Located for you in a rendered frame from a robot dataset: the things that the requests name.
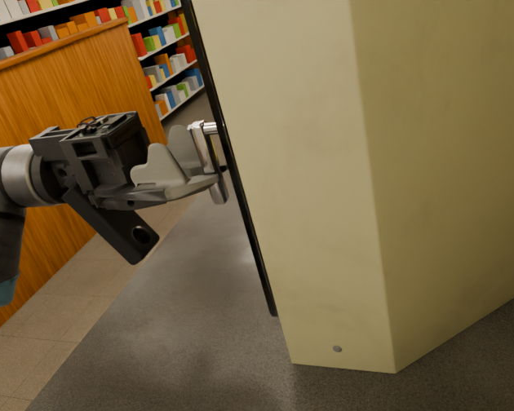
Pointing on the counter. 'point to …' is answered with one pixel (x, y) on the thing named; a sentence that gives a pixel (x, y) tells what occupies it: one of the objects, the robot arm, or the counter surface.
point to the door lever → (209, 157)
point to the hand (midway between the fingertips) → (213, 178)
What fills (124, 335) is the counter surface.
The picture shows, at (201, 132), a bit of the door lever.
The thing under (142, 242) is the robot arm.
